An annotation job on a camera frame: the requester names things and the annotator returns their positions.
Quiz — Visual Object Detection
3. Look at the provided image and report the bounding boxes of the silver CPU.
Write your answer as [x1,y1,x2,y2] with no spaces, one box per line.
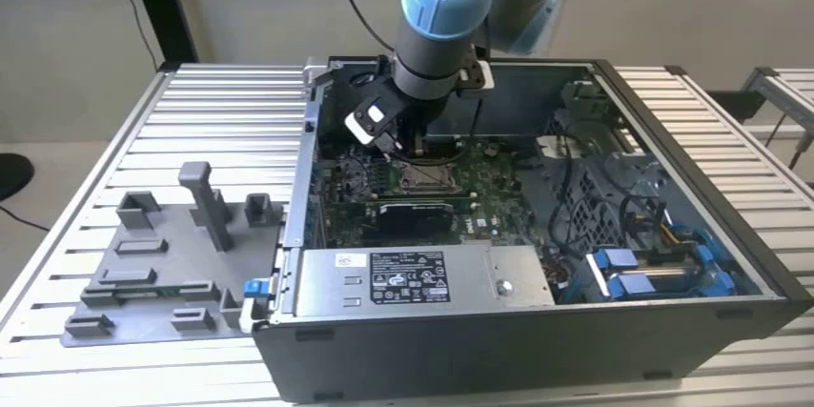
[406,166,448,188]

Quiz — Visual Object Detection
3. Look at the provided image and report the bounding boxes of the CPU socket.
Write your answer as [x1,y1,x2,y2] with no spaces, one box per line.
[393,155,465,197]

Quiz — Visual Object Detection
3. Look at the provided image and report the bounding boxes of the black graphics card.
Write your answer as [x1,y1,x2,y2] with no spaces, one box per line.
[366,200,457,245]

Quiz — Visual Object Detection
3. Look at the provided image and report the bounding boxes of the green motherboard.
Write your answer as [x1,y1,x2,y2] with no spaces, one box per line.
[313,135,550,250]

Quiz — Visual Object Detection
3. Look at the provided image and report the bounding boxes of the grey metal disk bay cage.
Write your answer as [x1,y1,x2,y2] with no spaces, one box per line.
[513,80,676,256]

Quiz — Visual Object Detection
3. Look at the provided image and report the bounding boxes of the grey power supply unit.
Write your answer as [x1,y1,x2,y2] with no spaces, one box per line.
[293,242,557,320]

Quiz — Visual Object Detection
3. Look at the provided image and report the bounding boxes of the hard disk in blue carrier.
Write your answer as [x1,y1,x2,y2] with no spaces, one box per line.
[604,266,741,302]
[584,245,720,271]

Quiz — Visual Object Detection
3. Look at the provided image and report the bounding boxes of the grey parts rack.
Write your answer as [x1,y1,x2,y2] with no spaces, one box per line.
[59,160,289,350]

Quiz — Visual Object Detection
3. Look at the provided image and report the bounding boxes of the black and silver PC case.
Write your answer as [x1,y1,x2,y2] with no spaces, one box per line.
[250,54,814,404]

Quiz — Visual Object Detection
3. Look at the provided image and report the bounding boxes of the green RAM stick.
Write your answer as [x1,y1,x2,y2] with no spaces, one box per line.
[113,284,187,299]

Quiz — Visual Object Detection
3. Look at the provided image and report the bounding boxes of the metal slat side table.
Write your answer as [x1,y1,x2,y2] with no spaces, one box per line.
[740,66,814,141]

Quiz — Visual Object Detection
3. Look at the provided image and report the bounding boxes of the black round stand base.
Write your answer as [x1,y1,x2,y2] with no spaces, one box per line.
[0,153,37,202]

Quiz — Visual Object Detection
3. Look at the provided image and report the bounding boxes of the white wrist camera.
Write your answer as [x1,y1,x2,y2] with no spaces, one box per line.
[344,99,408,146]
[456,61,498,99]

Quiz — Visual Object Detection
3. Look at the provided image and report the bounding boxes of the red black wire bundle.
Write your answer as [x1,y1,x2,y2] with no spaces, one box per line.
[540,244,578,290]

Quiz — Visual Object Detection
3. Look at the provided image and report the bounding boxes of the yellow red power wires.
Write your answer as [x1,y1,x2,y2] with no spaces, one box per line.
[625,194,680,250]

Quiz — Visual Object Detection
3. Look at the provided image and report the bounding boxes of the black vertical post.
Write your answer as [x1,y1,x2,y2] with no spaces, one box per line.
[122,0,201,65]

